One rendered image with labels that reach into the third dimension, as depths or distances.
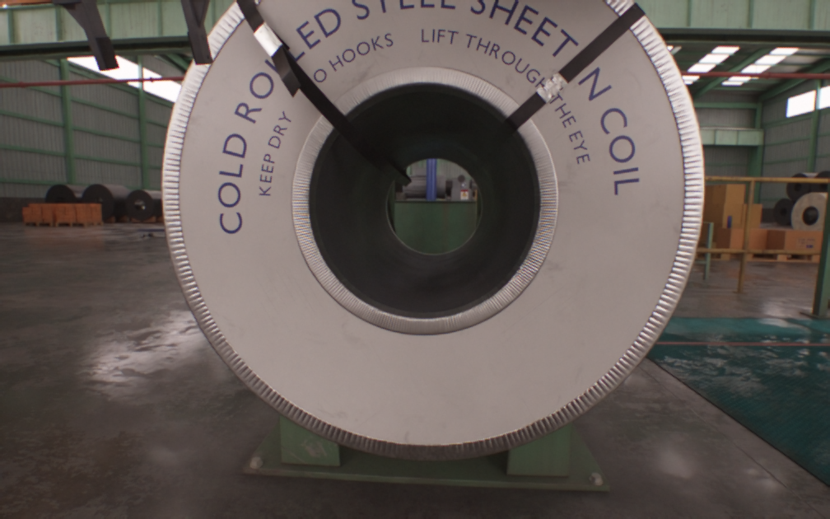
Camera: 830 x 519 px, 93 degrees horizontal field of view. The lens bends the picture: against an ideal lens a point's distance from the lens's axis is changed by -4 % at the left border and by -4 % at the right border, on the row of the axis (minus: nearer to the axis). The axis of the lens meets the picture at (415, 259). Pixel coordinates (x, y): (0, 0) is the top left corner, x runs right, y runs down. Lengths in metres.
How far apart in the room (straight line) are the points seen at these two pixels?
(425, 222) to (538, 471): 2.42
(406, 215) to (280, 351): 2.51
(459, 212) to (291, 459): 2.47
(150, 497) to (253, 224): 0.80
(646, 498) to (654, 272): 0.66
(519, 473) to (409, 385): 0.49
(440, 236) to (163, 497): 2.61
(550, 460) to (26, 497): 1.42
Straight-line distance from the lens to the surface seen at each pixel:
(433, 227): 3.38
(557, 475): 1.35
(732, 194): 10.58
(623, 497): 1.38
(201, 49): 0.65
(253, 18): 1.01
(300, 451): 1.35
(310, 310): 0.97
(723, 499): 1.50
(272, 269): 0.98
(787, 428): 2.03
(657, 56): 1.04
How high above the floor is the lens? 0.77
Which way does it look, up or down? 7 degrees down
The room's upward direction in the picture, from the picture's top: 1 degrees clockwise
